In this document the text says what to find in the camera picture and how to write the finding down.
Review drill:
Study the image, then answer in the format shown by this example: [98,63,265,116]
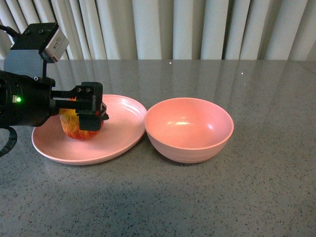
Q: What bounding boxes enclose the grey black camera mount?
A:
[4,22,59,78]

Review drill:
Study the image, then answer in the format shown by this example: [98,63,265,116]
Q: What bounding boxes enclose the pink bowl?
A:
[144,98,234,163]

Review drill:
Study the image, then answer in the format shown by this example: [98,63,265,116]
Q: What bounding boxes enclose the white vertical blinds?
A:
[0,0,316,61]

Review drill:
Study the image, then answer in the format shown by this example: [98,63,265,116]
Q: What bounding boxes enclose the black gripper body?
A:
[0,71,55,128]

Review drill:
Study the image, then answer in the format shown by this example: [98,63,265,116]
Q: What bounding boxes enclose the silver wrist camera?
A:
[41,28,69,63]

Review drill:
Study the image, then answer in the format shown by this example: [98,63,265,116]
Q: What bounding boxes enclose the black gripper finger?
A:
[50,98,109,130]
[51,82,103,103]

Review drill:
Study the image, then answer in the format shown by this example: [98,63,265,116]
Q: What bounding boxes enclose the red yellow apple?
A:
[59,108,99,140]

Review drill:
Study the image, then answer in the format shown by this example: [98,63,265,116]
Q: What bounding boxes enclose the pink round plate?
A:
[32,95,147,165]

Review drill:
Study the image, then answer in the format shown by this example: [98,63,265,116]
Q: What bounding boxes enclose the black cable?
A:
[0,24,18,158]

